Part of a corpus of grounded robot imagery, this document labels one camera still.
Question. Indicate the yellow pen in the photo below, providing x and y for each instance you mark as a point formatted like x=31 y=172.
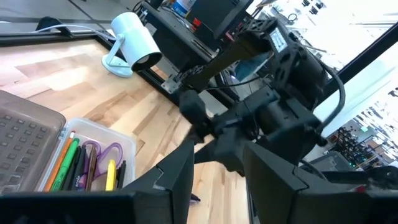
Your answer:
x=110 y=174

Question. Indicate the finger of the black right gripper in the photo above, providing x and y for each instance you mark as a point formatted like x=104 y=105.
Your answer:
x=217 y=155
x=194 y=112

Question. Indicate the black slanted pole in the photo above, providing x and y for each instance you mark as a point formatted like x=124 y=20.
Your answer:
x=373 y=49

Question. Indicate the clear plastic pencil box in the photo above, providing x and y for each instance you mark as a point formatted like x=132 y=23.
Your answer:
x=28 y=140

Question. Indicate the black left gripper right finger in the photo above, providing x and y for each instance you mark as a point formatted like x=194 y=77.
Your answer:
x=270 y=186

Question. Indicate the black pen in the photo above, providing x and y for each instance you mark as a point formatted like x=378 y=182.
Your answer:
x=121 y=174
x=79 y=171
x=71 y=171

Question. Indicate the black computer case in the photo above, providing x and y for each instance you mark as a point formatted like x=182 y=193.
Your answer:
x=214 y=15

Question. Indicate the brown pen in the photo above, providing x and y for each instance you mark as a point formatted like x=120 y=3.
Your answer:
x=91 y=168

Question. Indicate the purple scissors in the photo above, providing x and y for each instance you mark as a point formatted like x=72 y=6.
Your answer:
x=107 y=155

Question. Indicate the orange pencil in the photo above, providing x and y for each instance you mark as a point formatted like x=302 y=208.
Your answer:
x=57 y=165

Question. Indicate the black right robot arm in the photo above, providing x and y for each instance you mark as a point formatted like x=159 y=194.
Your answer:
x=224 y=59

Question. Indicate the black frame bracket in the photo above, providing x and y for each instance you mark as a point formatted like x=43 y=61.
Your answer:
x=51 y=25

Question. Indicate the white spot lamp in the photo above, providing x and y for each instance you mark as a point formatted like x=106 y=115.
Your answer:
x=136 y=43

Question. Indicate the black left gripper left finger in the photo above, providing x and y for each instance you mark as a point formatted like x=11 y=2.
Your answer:
x=180 y=177

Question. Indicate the green marker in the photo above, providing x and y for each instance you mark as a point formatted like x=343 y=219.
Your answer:
x=65 y=165

